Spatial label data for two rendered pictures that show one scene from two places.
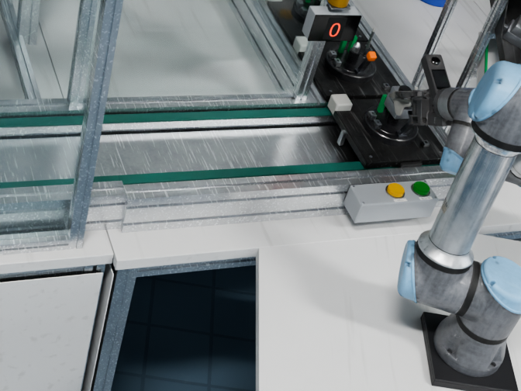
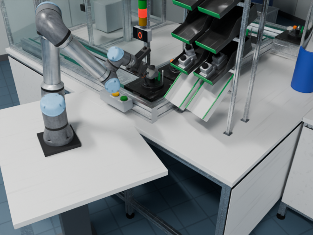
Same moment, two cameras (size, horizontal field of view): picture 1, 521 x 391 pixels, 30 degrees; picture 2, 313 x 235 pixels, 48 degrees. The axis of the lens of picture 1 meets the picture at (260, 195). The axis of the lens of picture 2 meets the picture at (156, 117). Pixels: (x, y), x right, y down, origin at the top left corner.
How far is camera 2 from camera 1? 2.61 m
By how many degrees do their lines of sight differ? 58
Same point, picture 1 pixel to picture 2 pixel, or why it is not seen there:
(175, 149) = not seen: hidden behind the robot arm
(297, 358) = (30, 109)
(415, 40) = (254, 91)
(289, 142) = (126, 77)
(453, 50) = (266, 100)
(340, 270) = (80, 107)
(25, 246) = (37, 62)
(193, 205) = (71, 71)
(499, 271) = (51, 97)
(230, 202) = (79, 75)
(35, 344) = not seen: hidden behind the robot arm
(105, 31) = not seen: outside the picture
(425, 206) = (119, 105)
